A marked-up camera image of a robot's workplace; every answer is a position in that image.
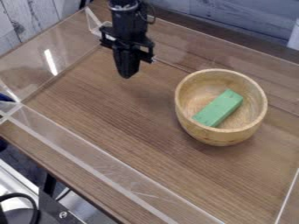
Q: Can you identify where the clear acrylic front barrier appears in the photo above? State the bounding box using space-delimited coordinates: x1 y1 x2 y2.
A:
0 85 225 224

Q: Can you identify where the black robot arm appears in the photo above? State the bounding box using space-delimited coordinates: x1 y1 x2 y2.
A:
99 0 155 79

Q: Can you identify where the clear acrylic corner bracket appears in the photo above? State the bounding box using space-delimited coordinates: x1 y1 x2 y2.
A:
85 7 113 39

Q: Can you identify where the black cable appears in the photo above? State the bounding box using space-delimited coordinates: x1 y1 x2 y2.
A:
0 192 41 224

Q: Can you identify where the light wooden bowl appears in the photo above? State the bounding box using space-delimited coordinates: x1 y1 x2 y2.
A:
174 68 269 146

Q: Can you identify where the green rectangular block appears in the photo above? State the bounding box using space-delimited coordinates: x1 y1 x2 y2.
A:
193 89 243 128

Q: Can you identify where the black metal table leg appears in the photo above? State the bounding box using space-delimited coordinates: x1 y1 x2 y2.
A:
38 174 86 224

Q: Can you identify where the blue object at left edge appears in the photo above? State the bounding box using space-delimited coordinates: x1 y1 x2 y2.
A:
0 93 15 102

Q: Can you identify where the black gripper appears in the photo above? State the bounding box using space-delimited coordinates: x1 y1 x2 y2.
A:
101 1 155 79

